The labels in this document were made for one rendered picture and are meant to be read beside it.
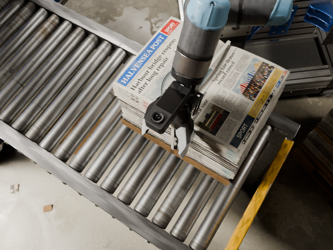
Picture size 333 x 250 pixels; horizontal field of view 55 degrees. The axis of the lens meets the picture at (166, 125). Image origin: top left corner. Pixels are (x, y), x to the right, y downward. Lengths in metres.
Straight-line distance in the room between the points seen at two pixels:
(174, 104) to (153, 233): 0.45
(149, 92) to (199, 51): 0.24
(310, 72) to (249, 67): 1.06
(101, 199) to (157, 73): 0.42
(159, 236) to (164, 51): 0.52
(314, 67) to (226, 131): 1.23
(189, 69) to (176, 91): 0.06
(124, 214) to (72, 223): 0.92
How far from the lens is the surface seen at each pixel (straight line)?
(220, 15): 0.60
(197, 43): 0.61
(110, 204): 1.00
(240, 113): 0.79
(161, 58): 0.87
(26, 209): 2.00
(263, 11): 0.71
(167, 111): 0.64
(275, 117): 1.09
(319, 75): 1.92
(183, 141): 0.72
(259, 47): 1.96
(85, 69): 1.20
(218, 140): 0.75
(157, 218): 0.97
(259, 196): 0.98
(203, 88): 0.82
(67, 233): 1.88
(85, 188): 1.03
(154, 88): 0.81
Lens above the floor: 1.76
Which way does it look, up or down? 67 degrees down
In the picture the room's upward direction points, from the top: 10 degrees counter-clockwise
